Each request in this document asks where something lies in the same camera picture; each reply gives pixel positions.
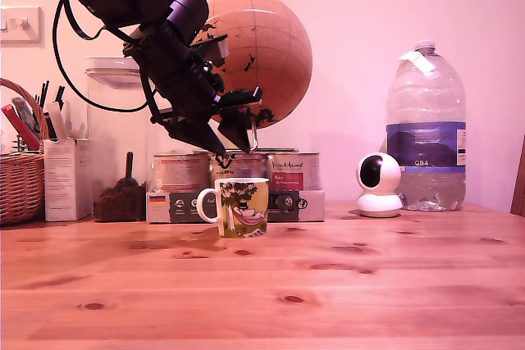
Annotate illustrated white coffee mug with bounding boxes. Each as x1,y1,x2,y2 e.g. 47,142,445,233
195,176,271,239

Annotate metal globe stand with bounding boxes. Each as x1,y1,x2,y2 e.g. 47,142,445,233
249,118,261,152

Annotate metal tin with pale label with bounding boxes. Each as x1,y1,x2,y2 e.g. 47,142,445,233
153,152,212,194

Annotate metal tin with red label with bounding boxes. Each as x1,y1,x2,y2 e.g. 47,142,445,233
266,151,321,193

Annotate clear jar with white lid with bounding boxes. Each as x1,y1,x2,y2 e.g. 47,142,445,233
84,57,149,223

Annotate cork globe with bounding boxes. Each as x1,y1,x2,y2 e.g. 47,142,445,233
191,0,313,128

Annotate cardboard tin tray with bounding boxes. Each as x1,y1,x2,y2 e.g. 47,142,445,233
146,189,326,225

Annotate white carton box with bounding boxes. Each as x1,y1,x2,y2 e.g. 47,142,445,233
43,139,94,223

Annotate black sticks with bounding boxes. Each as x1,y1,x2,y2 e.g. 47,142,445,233
34,81,51,110

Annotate red flat pack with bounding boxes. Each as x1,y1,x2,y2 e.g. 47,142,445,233
2,103,42,152

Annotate wicker basket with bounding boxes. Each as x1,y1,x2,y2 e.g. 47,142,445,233
0,78,46,226

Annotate large clear water bottle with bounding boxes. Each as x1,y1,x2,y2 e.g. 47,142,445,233
385,39,468,212

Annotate wooden chair edge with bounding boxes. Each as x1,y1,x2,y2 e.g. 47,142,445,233
510,132,525,218

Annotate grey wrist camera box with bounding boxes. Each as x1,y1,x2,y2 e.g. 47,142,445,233
192,33,230,60

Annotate dark scoop handle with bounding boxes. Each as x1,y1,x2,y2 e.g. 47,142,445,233
122,152,135,181

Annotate flat black ribbon cable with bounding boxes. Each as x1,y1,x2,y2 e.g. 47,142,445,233
64,0,137,44

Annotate round black cable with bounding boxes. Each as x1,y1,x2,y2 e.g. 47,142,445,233
52,0,149,114

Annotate small white round camera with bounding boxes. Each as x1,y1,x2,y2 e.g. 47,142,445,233
355,152,404,219

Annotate white light switch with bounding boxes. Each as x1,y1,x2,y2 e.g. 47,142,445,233
0,6,44,48

